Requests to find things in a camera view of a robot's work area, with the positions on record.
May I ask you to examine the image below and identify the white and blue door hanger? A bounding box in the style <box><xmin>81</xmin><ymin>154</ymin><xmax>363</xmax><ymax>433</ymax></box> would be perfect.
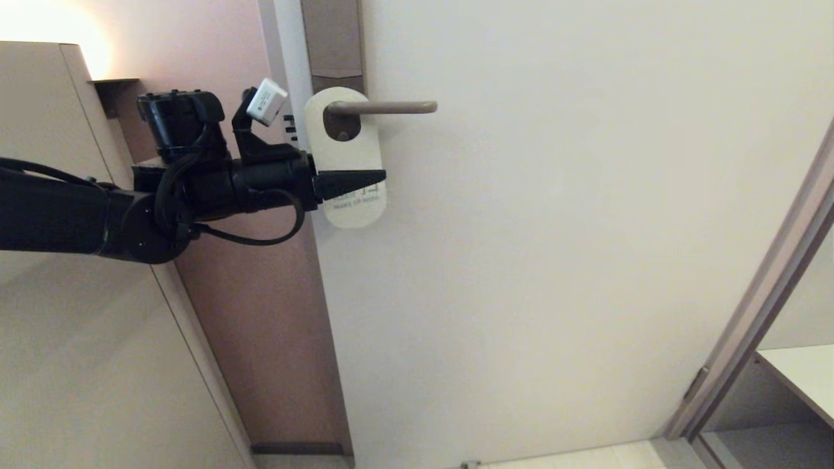
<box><xmin>304</xmin><ymin>87</ymin><xmax>387</xmax><ymax>230</ymax></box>

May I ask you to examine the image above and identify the white room door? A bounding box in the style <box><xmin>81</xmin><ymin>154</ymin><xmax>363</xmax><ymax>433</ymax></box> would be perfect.
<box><xmin>259</xmin><ymin>0</ymin><xmax>834</xmax><ymax>469</ymax></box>

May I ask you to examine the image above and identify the brown metal lock plate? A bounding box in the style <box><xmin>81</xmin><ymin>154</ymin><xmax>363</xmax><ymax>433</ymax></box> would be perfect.
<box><xmin>301</xmin><ymin>0</ymin><xmax>366</xmax><ymax>141</ymax></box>

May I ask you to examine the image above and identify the white closet shelf board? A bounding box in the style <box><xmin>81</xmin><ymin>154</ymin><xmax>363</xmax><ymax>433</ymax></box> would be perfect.
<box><xmin>755</xmin><ymin>345</ymin><xmax>834</xmax><ymax>429</ymax></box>

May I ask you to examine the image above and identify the black left camera mount bracket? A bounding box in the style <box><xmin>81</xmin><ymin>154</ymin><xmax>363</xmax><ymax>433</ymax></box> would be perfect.
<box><xmin>231</xmin><ymin>88</ymin><xmax>304</xmax><ymax>167</ymax></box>

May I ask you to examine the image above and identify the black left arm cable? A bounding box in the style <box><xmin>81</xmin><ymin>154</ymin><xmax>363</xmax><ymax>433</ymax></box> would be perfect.
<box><xmin>166</xmin><ymin>140</ymin><xmax>306</xmax><ymax>247</ymax></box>

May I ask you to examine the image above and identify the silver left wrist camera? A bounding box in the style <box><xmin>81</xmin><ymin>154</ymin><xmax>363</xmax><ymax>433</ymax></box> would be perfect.
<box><xmin>246</xmin><ymin>78</ymin><xmax>289</xmax><ymax>126</ymax></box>

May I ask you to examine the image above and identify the metal door handle lever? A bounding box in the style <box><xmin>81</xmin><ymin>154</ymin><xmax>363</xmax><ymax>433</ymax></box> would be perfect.
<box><xmin>326</xmin><ymin>100</ymin><xmax>439</xmax><ymax>117</ymax></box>

